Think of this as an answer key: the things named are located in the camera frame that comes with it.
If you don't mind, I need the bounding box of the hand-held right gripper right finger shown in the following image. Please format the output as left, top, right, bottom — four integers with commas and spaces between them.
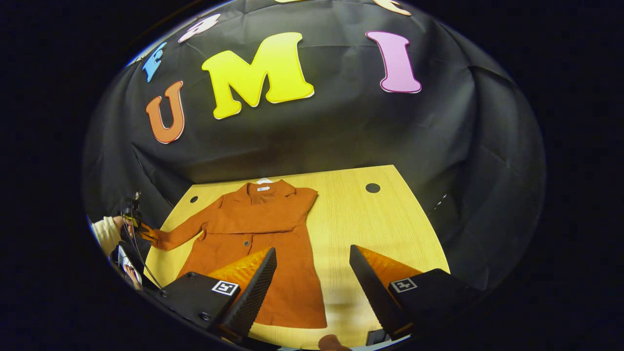
349, 244, 481, 341

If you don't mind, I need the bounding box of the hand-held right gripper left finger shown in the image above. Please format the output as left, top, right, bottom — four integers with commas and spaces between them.
158, 247, 277, 342

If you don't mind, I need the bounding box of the rust orange button-up shirt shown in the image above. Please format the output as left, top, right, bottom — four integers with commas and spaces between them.
141, 179, 328, 329

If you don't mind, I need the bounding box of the black backdrop cloth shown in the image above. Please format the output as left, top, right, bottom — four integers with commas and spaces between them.
82, 0, 546, 293

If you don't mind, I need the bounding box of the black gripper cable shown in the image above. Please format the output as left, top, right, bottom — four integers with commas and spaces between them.
128, 229, 164, 291

